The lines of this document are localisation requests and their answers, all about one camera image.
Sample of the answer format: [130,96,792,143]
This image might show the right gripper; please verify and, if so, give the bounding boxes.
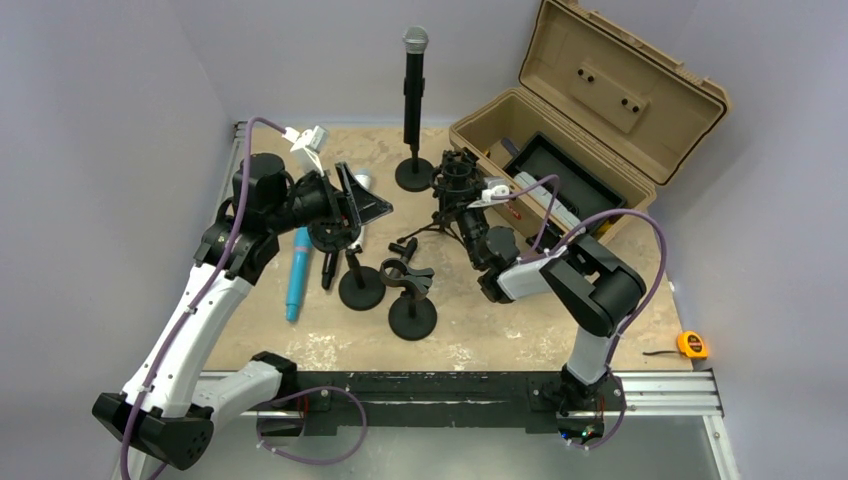
[440,174,491,268]

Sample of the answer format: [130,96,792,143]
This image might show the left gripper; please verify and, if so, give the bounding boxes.
[266,161,391,235]

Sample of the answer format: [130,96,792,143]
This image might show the tripod stand with shock mount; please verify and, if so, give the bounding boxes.
[396,150,487,251]

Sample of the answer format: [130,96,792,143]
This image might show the black shock mount cradle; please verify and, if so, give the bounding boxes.
[307,222,362,253]

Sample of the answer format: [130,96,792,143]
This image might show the round base tall stand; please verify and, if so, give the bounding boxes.
[395,144,434,193]

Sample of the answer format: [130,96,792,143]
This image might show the small black microphone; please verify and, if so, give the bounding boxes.
[321,251,339,291]

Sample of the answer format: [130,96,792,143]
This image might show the blue microphone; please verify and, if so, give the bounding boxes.
[285,227,313,323]

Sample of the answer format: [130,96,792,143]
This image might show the clip stand round base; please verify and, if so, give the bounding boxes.
[379,258,438,341]

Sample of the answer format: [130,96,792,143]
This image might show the tall black silver microphone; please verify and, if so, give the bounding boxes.
[403,26,429,148]

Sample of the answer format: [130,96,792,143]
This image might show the white microphone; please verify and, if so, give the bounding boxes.
[348,169,372,251]

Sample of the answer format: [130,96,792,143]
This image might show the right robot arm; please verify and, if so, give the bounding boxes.
[434,197,647,407]

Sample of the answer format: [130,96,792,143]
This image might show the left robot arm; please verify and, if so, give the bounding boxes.
[92,153,393,470]

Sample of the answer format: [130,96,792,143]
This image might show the grey white object in tray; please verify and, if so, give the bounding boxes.
[513,172,581,229]

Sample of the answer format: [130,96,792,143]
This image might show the black toolbox tray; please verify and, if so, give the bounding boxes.
[503,132,626,228]

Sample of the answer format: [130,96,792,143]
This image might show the tan plastic toolbox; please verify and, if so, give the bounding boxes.
[449,1,732,211]

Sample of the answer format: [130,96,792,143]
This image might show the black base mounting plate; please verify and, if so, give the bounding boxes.
[255,371,627,439]

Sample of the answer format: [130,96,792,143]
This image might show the yellow tape measure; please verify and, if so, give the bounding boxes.
[643,330,710,360]

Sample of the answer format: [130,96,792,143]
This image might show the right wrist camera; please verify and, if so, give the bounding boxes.
[468,176,511,208]

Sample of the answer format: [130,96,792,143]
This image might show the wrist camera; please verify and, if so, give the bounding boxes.
[468,176,511,208]
[282,125,329,176]

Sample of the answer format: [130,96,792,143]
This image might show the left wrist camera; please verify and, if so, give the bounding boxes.
[282,125,329,176]

